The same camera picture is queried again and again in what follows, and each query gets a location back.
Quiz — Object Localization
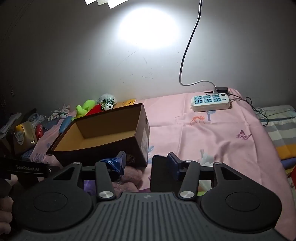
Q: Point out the person's left hand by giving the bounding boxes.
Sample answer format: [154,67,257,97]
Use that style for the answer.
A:
[0,174,19,232]

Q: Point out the pink plush teddy bear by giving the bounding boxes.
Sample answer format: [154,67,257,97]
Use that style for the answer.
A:
[111,167,146,191]

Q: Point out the pink printed bed sheet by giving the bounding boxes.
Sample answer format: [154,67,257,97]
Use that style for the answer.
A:
[30,88,293,240]

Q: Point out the gold gift bag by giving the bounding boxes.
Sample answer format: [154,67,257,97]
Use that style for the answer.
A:
[11,121,38,156]

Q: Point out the black plug adapter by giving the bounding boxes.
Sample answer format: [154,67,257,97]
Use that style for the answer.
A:
[211,86,229,95]

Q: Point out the thin black cables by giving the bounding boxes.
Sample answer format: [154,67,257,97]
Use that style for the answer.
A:
[228,89,269,127]

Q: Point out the white power cable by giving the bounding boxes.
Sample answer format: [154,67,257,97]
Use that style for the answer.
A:
[179,0,216,90]

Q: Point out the white braided rope toy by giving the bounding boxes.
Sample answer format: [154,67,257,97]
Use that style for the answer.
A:
[48,104,71,121]

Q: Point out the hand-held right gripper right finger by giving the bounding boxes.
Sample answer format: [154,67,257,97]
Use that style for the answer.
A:
[167,152,246,201]

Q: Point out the striped blanket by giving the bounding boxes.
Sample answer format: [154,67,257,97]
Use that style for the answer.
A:
[254,105,296,160]

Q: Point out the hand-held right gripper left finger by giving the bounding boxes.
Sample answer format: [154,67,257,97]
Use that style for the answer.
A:
[53,151,127,202]

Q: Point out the blue soft toy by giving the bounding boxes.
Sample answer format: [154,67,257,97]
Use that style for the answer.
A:
[59,116,73,133]

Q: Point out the bright green plush toy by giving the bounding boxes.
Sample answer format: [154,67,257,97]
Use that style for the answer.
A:
[72,100,96,120]

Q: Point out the white fluffy plush toy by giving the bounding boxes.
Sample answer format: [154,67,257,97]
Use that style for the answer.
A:
[98,94,116,111]

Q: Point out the yellow cardboard lid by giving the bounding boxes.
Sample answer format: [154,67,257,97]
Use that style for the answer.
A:
[114,99,136,109]

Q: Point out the brown cardboard shoe box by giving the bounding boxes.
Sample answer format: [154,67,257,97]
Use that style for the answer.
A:
[46,103,150,168]

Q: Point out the white paper sheets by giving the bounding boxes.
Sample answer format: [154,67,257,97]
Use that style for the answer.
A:
[84,0,126,9]

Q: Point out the red plush toy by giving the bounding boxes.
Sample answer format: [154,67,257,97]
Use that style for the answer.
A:
[85,105,103,116]

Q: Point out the white power strip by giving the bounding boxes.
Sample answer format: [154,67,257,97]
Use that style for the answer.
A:
[191,93,231,113]

